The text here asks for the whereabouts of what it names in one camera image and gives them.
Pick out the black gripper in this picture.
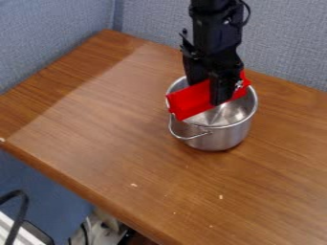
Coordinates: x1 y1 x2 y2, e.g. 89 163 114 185
181 12 245 106

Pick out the stainless steel pot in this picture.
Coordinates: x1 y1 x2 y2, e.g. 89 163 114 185
166 74 258 151

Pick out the red rectangular block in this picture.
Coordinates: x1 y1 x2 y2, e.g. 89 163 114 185
165 70 253 122

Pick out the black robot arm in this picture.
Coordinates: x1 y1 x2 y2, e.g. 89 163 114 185
181 0 251 106

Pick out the white device under table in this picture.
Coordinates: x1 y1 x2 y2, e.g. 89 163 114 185
66 209 129 245

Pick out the black cable loop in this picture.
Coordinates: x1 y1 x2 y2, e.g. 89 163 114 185
0 189 31 245

